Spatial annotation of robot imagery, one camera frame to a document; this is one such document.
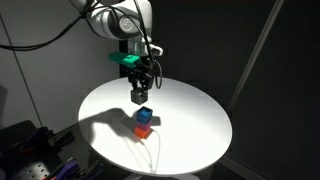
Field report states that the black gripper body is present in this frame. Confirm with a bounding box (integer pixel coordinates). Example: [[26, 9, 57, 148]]
[[127, 55, 157, 86]]

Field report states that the grey block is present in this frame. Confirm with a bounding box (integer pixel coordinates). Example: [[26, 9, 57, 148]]
[[130, 87, 149, 105]]

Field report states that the blue block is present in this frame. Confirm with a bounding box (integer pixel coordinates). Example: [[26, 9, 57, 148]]
[[135, 106, 154, 124]]

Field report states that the magenta block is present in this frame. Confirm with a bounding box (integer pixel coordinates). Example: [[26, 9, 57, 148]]
[[135, 120, 153, 131]]

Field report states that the orange block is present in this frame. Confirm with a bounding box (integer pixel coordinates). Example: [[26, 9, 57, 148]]
[[133, 126, 153, 140]]

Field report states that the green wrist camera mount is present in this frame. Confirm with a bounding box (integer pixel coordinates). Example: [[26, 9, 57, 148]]
[[108, 51, 142, 70]]

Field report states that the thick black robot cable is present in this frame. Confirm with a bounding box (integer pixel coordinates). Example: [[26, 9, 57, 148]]
[[0, 0, 96, 52]]

